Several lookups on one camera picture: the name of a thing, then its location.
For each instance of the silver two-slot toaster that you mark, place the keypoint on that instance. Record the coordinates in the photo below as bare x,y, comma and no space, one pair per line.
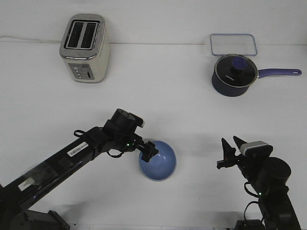
85,48

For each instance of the blue bowl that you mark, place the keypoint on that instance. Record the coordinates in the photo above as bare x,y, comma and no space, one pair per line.
162,165

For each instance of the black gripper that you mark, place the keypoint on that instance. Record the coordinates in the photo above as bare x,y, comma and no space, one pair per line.
120,131
249,167

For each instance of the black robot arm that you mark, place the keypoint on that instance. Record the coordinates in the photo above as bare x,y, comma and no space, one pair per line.
16,198
267,175

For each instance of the clear blue-rimmed container lid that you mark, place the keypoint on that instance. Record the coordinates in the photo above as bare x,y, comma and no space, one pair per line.
223,44

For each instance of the glass saucepan lid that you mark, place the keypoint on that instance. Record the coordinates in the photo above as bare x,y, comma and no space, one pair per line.
236,70

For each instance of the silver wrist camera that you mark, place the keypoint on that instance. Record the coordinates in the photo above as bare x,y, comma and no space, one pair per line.
139,121
256,149

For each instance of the dark blue saucepan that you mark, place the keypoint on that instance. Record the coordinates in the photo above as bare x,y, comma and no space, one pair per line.
229,91

